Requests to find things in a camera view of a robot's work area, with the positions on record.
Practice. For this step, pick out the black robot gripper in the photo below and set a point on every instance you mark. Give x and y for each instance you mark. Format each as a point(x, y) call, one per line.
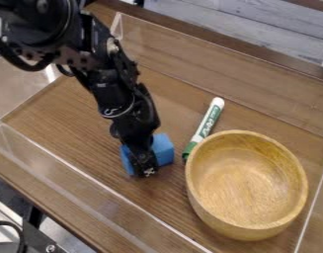
point(135, 120)

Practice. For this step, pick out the blue foam block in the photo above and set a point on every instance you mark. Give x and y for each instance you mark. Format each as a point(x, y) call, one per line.
point(163, 148)

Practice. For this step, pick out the green Expo marker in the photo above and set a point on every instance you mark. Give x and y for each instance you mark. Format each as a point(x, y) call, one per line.
point(206, 125)

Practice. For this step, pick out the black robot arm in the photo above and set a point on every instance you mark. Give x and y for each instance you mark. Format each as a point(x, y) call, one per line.
point(52, 32)

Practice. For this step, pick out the brown wooden bowl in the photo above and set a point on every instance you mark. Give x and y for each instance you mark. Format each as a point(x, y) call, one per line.
point(246, 184)

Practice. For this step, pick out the clear acrylic enclosure wall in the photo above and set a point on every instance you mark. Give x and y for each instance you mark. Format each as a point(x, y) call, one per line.
point(60, 160)

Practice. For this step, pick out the clear acrylic triangle bracket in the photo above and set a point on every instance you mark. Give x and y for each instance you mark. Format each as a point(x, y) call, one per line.
point(116, 27)

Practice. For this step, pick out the black metal table frame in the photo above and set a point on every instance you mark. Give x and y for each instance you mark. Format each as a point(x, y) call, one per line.
point(45, 236)

